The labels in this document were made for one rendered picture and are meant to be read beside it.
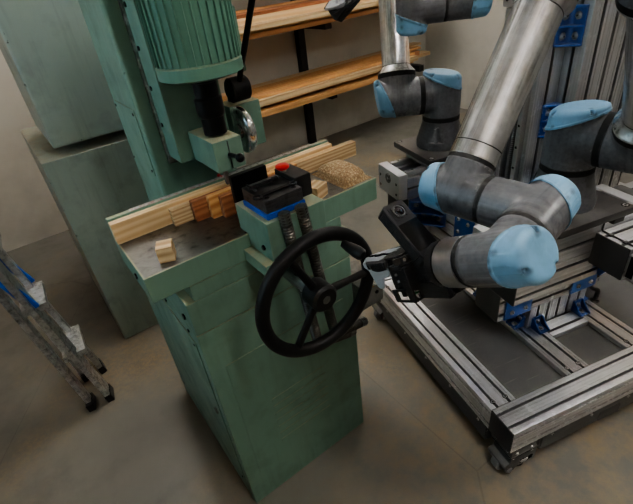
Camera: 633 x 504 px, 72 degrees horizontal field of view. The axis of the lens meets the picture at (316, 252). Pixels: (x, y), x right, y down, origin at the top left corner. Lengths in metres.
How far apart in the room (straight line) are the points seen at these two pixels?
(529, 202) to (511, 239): 0.09
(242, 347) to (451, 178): 0.64
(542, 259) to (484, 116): 0.25
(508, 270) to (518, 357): 1.07
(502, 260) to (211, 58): 0.64
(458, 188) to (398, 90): 0.78
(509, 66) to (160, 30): 0.60
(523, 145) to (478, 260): 0.80
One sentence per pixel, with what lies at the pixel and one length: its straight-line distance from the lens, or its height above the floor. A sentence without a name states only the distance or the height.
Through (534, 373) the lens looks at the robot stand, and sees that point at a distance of 1.60.
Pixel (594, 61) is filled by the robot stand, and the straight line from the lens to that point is 1.34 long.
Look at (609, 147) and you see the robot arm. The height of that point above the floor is 0.99.
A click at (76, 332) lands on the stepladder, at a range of 1.98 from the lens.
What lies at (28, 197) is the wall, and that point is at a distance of 3.43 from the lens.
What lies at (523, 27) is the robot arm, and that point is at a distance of 0.78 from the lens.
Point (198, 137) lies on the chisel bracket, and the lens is 1.05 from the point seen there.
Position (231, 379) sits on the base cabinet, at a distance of 1.13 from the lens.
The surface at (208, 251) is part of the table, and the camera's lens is 0.92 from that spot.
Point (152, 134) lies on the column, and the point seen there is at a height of 1.06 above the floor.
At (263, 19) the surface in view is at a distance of 3.24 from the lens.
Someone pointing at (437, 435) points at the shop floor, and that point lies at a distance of 1.65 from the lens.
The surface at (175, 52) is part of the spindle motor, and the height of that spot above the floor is 1.26.
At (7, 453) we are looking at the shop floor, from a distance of 2.09.
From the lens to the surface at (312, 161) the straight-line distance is 1.18.
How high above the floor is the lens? 1.36
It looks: 33 degrees down
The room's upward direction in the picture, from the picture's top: 8 degrees counter-clockwise
